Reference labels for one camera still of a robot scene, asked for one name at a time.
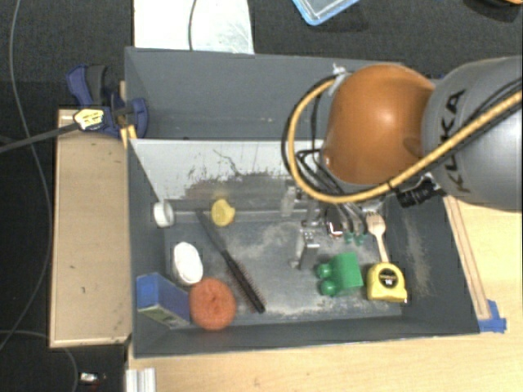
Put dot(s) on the orange round scrub pad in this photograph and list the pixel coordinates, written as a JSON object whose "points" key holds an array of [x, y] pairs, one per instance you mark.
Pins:
{"points": [[212, 304]]}

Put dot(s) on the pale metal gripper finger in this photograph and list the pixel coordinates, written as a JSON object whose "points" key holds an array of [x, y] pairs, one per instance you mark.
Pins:
{"points": [[307, 251], [288, 202]]}

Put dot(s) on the black cylinder on white bracket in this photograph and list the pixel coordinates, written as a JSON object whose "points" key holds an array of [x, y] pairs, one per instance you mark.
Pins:
{"points": [[414, 196]]}

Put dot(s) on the grey metal bin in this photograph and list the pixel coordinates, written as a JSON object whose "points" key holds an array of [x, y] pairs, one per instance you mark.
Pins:
{"points": [[229, 96]]}

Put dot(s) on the yellow toy duck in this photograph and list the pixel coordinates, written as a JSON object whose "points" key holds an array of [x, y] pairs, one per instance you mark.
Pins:
{"points": [[222, 212]]}

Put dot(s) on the white oval soap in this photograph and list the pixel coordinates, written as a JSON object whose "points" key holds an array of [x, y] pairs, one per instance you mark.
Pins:
{"points": [[188, 264]]}

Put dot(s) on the green toy block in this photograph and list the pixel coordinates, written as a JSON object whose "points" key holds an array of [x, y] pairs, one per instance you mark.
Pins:
{"points": [[343, 272]]}

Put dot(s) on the white small cup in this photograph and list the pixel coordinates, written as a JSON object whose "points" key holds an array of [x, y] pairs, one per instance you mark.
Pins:
{"points": [[163, 214]]}

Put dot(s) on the pale wood board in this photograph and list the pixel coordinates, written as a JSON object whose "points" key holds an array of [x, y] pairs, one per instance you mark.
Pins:
{"points": [[90, 235]]}

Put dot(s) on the wooden fork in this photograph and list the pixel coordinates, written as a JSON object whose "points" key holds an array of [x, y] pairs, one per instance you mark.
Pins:
{"points": [[378, 231]]}

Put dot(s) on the black comb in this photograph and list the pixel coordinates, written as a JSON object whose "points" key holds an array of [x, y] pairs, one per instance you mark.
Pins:
{"points": [[235, 265]]}

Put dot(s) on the yellow tape measure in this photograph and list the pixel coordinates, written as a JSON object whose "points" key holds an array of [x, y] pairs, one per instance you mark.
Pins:
{"points": [[386, 282]]}

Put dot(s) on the blue box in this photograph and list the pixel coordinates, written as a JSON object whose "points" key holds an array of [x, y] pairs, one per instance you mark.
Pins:
{"points": [[161, 298]]}

